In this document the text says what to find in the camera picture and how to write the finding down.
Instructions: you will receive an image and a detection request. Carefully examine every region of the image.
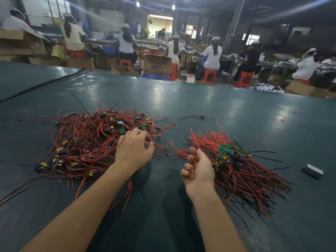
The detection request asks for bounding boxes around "person's right hand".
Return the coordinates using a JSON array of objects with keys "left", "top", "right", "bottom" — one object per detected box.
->
[{"left": 181, "top": 147, "right": 216, "bottom": 203}]

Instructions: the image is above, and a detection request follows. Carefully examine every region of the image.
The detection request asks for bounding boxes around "person's left hand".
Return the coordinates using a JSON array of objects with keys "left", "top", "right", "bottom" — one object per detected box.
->
[{"left": 114, "top": 128, "right": 155, "bottom": 174}]

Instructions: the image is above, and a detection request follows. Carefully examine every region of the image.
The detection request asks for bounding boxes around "pile of red-wired boards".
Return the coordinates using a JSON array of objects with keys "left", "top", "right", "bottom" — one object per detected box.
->
[{"left": 0, "top": 102, "right": 176, "bottom": 210}]

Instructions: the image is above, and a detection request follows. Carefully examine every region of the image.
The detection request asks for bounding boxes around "sorted bundle of wired boards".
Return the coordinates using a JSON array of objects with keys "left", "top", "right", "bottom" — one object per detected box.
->
[{"left": 170, "top": 122, "right": 293, "bottom": 217}]

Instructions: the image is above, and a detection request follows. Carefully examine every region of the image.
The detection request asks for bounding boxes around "lone wired component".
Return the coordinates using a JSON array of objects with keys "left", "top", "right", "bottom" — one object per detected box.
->
[{"left": 181, "top": 112, "right": 217, "bottom": 121}]

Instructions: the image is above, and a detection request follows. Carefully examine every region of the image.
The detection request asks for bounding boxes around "person's left forearm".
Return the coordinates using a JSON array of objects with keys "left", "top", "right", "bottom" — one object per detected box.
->
[{"left": 21, "top": 162, "right": 134, "bottom": 252}]

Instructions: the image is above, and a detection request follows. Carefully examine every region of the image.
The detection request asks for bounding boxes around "person's right forearm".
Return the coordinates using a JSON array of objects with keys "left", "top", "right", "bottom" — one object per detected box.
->
[{"left": 188, "top": 192, "right": 247, "bottom": 252}]

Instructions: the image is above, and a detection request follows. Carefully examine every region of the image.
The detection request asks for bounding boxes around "blue plastic crate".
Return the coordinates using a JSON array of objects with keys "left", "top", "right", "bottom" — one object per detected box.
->
[{"left": 140, "top": 74, "right": 171, "bottom": 81}]

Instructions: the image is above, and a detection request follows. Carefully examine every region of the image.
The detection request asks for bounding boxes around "dark green table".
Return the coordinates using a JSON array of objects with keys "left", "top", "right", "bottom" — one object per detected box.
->
[{"left": 0, "top": 61, "right": 336, "bottom": 252}]

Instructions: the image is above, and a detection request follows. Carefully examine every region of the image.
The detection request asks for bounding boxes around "heap of black white items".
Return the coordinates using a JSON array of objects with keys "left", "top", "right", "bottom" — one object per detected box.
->
[{"left": 255, "top": 83, "right": 285, "bottom": 93}]

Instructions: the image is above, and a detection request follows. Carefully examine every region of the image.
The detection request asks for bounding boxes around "small black grey block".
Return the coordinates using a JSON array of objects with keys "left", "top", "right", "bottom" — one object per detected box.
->
[{"left": 302, "top": 163, "right": 324, "bottom": 180}]

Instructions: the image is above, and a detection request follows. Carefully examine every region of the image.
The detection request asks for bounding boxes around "yellow sack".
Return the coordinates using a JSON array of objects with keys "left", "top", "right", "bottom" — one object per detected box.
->
[{"left": 51, "top": 45, "right": 68, "bottom": 61}]

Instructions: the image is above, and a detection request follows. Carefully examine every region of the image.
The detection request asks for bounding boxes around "large open cardboard box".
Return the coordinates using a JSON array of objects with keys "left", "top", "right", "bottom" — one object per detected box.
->
[{"left": 0, "top": 30, "right": 49, "bottom": 56}]

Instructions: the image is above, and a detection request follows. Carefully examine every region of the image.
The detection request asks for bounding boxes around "grid window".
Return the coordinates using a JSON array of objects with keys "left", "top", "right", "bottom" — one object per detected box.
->
[{"left": 41, "top": 0, "right": 72, "bottom": 19}]

